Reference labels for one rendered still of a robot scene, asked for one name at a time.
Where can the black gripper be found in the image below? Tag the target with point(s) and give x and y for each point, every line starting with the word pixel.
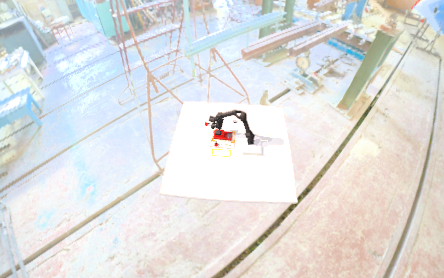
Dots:
pixel 219 127

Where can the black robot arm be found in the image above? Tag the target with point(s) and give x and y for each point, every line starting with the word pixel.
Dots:
pixel 243 117

